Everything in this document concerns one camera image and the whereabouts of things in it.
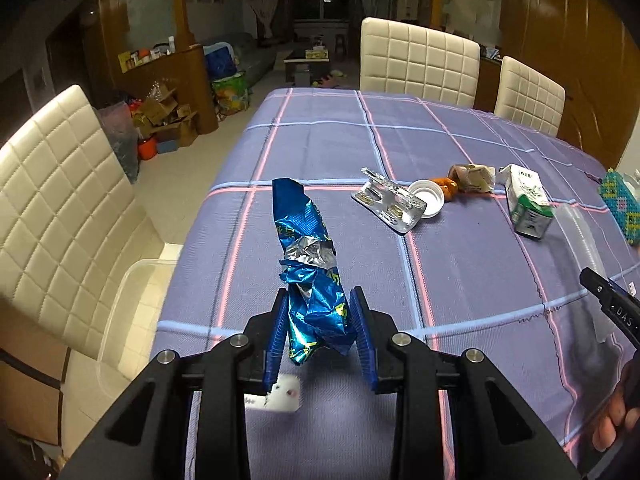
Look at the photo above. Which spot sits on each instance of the colourful printed bag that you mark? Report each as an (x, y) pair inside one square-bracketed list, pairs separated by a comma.
[(231, 94)]

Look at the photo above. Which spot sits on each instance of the grey plastic bag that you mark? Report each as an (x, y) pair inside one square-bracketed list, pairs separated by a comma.
[(122, 135)]

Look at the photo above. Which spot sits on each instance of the silver pill blister pack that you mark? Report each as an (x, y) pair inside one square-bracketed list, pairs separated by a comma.
[(396, 207)]

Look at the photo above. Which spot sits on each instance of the blue foil wrapper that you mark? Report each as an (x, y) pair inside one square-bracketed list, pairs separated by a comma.
[(317, 304)]

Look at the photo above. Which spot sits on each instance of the cream chair far right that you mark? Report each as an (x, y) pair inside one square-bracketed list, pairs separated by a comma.
[(528, 98)]

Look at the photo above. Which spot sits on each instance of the blue bag on sofa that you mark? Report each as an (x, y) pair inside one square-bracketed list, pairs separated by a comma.
[(219, 60)]

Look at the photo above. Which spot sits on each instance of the orange bucket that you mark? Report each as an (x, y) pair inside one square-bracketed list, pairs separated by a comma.
[(147, 149)]

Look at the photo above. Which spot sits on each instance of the white paper tag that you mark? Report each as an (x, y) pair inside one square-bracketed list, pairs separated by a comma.
[(284, 397)]

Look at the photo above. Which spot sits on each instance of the dark coffee table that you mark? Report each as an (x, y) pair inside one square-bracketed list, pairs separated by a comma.
[(304, 72)]

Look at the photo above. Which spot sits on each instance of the cream chair far end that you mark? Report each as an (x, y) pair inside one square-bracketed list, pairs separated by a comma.
[(401, 58)]

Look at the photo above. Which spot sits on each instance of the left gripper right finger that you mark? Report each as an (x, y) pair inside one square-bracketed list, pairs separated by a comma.
[(496, 434)]

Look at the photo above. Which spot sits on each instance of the wooden partition counter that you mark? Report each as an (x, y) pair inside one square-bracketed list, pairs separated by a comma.
[(183, 71)]

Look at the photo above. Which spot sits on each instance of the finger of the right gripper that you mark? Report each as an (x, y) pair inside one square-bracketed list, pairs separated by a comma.
[(617, 308)]

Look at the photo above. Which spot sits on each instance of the clear plastic bin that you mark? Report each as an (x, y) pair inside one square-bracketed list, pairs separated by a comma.
[(131, 326)]

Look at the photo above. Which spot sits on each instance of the beige paper wrapper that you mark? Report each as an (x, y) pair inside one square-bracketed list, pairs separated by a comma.
[(473, 178)]

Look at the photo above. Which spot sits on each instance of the teal beaded pouch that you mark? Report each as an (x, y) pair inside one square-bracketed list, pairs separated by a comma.
[(624, 207)]

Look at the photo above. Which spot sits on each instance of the cream chair left side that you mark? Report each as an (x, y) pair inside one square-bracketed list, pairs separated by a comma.
[(70, 229)]

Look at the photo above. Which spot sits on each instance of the white plastic lid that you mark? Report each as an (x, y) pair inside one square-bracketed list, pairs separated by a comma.
[(430, 193)]

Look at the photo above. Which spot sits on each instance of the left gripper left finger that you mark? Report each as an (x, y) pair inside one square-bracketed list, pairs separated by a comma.
[(144, 433)]

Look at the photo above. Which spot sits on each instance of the green white milk carton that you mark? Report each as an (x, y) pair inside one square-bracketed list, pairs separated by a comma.
[(529, 208)]

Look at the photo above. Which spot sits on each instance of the person's right hand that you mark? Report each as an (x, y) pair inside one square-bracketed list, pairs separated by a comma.
[(615, 416)]

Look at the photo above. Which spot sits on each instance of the pile of cardboard boxes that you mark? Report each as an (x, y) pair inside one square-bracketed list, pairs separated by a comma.
[(161, 118)]

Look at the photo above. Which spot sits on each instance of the orange peel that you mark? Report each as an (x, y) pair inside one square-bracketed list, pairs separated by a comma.
[(448, 186)]

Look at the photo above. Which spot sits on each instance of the clear plastic cup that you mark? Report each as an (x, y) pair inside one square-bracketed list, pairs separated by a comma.
[(580, 242)]

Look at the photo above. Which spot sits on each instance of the cream chair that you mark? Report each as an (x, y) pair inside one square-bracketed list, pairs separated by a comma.
[(528, 98), (70, 229)]

